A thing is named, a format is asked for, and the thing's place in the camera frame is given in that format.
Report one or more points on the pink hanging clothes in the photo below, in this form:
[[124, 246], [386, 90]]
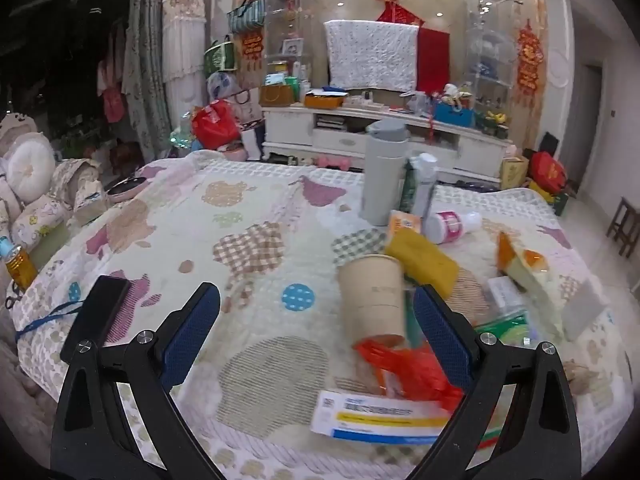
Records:
[[112, 95]]

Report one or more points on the red tasselled wall ornament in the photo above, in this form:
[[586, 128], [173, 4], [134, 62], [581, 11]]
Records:
[[529, 60]]

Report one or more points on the yellow bag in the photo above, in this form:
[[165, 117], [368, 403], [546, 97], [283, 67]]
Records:
[[546, 199]]

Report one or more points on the red plastic bag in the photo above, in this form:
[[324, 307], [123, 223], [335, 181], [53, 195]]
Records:
[[410, 365]]

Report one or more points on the white blue yellow medicine box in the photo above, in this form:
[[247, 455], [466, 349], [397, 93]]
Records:
[[370, 417]]

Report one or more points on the white quilted cover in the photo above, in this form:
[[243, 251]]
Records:
[[370, 55]]

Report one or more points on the grey thermos bottle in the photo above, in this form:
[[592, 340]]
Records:
[[382, 180]]

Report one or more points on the orange box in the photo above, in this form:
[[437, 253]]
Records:
[[324, 101]]

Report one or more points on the yellow sponge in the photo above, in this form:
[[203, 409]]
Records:
[[425, 260]]

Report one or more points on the green white drink carton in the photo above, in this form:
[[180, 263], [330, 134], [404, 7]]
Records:
[[417, 185]]

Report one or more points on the floral covered standing air conditioner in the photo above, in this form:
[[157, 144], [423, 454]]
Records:
[[182, 60]]

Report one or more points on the green patterned curtain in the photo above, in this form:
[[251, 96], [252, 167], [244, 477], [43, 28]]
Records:
[[142, 60]]

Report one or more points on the green white packet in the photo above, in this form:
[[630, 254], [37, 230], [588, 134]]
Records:
[[505, 327]]

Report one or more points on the floral covered sofa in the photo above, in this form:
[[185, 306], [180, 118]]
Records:
[[75, 175]]

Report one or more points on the green tote bag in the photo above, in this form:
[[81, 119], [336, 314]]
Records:
[[218, 57]]

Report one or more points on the bunch of bananas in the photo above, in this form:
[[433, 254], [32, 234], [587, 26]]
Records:
[[495, 119]]

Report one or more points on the red shopping bag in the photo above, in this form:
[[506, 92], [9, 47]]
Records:
[[215, 122]]

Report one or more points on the black bag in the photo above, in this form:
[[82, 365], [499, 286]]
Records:
[[550, 142]]

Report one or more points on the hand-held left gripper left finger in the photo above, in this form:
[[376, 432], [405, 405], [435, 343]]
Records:
[[192, 330]]

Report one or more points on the amber drink bottle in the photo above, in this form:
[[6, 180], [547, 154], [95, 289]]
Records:
[[22, 267]]

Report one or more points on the red gold hanging banner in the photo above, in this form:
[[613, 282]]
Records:
[[252, 55]]

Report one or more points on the brown paper cup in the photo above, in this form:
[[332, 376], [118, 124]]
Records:
[[372, 300]]

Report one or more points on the white blue printed packet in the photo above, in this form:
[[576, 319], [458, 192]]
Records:
[[502, 292]]

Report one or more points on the white bottle pink label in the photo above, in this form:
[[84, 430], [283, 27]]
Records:
[[450, 227]]

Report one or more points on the clear acrylic display shelf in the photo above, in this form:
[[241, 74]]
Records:
[[287, 25], [490, 60]]

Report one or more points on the blue plastic basket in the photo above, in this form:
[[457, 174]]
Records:
[[454, 116]]

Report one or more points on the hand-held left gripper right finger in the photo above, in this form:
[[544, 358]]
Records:
[[440, 330]]

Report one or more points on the floral pillow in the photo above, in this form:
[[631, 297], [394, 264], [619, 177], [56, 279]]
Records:
[[40, 220]]

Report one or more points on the beige paper bag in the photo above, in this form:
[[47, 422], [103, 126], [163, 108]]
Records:
[[515, 172]]

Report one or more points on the red cloth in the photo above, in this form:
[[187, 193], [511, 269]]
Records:
[[432, 60]]

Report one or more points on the white TV cabinet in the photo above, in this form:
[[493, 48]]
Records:
[[330, 125]]

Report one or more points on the black phone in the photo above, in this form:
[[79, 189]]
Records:
[[97, 310]]

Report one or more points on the apple print quilted blanket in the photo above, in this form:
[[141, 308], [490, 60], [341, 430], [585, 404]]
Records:
[[200, 220]]

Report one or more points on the white round cushion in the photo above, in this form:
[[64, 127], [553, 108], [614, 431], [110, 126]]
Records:
[[30, 165]]

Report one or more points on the dark wooden stool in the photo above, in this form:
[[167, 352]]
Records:
[[625, 225]]

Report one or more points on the striped tote bag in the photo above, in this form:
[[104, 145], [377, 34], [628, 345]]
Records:
[[246, 17]]

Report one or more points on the orange white cake packet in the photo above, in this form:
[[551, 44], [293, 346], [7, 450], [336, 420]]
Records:
[[530, 280]]

